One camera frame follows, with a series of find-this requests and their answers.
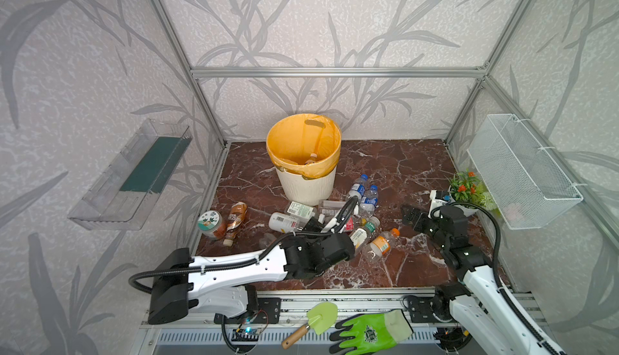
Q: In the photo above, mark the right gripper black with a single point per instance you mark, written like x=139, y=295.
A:
x=421, y=219

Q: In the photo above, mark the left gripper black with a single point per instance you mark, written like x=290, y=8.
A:
x=339, y=241

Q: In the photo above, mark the green white label bottle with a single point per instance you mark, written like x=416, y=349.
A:
x=301, y=211

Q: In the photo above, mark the green cap colourful label bottle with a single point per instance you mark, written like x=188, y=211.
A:
x=362, y=235

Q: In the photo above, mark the clear bottle white cap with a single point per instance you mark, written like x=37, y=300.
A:
x=313, y=158

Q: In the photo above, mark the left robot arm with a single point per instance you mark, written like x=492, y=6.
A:
x=174, y=286

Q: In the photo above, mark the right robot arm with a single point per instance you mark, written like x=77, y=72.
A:
x=479, y=301

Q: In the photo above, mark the white ribbed waste bin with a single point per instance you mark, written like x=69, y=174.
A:
x=306, y=191

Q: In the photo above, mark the yellow bin liner bag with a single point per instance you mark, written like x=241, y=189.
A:
x=293, y=139

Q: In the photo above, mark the potted plant with red flowers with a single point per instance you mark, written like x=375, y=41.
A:
x=465, y=186

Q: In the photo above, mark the small clear square bottle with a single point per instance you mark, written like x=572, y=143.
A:
x=331, y=207

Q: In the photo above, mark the green garden trowel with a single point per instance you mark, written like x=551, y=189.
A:
x=320, y=318

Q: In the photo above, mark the orange cap bottle right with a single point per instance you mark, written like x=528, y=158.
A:
x=375, y=250

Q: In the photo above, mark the brown Nescafe coffee bottle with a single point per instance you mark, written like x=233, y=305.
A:
x=235, y=219

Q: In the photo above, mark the blue cap water bottle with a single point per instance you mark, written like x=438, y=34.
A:
x=359, y=188

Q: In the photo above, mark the green work glove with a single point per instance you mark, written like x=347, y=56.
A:
x=370, y=333

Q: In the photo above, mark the round tub with cartoon lid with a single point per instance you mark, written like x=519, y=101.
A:
x=211, y=225

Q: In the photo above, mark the green circuit board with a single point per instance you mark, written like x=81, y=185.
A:
x=246, y=335

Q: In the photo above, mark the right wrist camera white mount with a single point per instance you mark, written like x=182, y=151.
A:
x=438, y=199

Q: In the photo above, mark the white wire mesh basket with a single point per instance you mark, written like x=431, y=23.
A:
x=526, y=183

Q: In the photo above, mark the clear acrylic wall shelf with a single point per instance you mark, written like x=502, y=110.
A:
x=124, y=195

